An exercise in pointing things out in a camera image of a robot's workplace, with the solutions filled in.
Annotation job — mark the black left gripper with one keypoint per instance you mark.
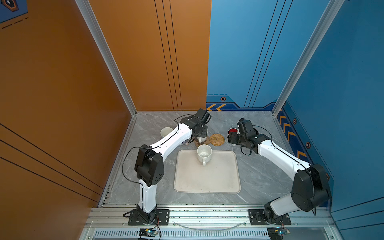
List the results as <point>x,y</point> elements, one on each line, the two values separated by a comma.
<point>204,134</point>

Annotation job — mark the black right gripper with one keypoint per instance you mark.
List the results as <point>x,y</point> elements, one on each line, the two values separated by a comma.
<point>231,138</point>

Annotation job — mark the red inside white mug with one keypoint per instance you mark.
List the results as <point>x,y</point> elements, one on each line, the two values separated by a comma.
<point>233,130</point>

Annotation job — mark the cork paw print coaster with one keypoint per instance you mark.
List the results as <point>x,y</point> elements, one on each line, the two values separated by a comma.
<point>205,142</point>

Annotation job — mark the woven rattan round coaster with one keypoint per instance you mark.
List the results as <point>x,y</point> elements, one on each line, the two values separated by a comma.
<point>217,140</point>

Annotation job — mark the white speckled mug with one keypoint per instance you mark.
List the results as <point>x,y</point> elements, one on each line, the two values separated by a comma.
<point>204,154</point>

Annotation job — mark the white mug blue handle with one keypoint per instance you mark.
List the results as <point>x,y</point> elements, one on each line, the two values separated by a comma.
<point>165,131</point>

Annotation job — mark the plain white mug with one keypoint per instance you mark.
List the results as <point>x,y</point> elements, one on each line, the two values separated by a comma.
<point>201,140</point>

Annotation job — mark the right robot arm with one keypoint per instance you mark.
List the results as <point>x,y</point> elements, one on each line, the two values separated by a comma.
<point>310,182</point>

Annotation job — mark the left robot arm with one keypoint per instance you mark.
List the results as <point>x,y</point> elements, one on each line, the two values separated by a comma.
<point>149,166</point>

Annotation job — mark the white serving tray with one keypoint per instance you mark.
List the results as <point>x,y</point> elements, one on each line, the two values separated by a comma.
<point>220,175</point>

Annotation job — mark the right circuit board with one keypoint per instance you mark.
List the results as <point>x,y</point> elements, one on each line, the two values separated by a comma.
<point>278,233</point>

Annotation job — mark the left green circuit board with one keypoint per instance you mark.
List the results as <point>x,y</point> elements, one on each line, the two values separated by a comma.
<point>148,234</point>

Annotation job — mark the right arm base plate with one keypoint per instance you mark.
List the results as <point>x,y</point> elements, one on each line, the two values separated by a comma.
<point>255,216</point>

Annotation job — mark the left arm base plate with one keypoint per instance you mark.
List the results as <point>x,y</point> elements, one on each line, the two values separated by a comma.
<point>160,216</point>

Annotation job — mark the aluminium front rail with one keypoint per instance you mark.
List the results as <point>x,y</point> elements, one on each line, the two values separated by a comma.
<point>208,222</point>

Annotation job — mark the aluminium corner post left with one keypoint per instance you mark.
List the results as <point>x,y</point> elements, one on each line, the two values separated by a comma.
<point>101,42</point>

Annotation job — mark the aluminium corner post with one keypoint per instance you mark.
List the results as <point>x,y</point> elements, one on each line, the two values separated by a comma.
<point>318,34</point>
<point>101,42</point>

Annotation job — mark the aluminium corner post right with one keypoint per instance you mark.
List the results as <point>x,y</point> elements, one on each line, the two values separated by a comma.
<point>318,34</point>

